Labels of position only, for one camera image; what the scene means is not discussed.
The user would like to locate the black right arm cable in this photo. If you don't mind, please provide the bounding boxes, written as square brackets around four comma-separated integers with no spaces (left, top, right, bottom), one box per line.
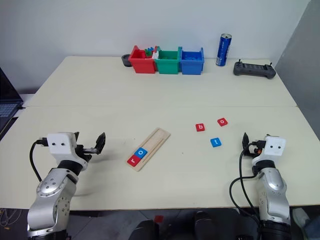
[229,143,263,233]

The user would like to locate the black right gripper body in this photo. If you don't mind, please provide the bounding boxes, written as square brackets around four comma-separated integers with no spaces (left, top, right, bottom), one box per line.
[245,139,267,159]

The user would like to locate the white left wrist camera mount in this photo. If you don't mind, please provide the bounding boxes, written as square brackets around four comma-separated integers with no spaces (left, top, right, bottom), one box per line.
[46,132,89,168]

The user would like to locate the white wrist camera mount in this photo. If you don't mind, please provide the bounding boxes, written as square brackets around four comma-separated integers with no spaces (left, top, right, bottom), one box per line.
[46,132,89,168]
[251,135,287,166]

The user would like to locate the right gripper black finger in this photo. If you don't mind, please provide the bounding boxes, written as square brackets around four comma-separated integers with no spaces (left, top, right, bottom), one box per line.
[241,132,250,157]

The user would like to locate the dark laptop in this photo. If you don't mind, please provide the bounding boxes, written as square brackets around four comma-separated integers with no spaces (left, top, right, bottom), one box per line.
[0,66,25,136]

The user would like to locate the loose floor cables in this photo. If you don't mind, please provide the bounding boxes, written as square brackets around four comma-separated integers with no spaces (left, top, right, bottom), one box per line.
[0,206,29,231]

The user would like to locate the light grey shoe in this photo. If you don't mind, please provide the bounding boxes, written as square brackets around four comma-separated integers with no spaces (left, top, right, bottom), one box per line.
[292,207,311,236]

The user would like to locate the blue plastic bin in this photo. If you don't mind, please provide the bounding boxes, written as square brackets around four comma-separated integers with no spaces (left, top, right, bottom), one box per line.
[178,46,206,76]

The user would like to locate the red letter tile r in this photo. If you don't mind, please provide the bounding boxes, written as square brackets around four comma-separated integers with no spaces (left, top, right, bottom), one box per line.
[126,154,142,167]

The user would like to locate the grey partition panel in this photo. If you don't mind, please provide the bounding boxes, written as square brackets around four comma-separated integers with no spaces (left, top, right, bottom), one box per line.
[273,0,320,149]

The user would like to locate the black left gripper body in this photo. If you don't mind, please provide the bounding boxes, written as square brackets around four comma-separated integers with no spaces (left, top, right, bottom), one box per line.
[74,144,100,163]

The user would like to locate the green plastic bin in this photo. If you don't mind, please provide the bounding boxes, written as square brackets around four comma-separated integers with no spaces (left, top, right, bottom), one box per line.
[153,46,182,75]

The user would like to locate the dark grey bowl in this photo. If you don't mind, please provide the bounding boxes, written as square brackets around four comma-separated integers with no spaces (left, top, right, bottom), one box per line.
[121,53,134,68]

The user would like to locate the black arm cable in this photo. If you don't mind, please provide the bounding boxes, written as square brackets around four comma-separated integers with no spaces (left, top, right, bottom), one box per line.
[29,136,49,183]
[229,143,263,233]

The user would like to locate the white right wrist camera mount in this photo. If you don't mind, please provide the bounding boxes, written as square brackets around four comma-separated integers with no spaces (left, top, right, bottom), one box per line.
[251,135,287,166]

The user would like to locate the grey remote controller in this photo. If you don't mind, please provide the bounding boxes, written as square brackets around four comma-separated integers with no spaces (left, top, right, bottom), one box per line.
[233,58,277,80]

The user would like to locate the red plastic bin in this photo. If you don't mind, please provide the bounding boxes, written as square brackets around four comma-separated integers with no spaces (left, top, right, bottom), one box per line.
[129,45,157,75]

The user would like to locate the blue drink can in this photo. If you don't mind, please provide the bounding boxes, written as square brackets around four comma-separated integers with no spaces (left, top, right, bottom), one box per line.
[215,32,233,68]

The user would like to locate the blue letter tile o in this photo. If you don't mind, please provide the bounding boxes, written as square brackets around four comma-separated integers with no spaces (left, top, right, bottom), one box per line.
[134,147,149,159]

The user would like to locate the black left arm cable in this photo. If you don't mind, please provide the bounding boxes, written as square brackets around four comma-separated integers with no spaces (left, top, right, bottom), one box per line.
[29,136,49,183]

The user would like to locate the wooden letter tray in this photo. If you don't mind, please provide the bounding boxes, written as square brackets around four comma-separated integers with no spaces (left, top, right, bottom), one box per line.
[125,127,172,173]

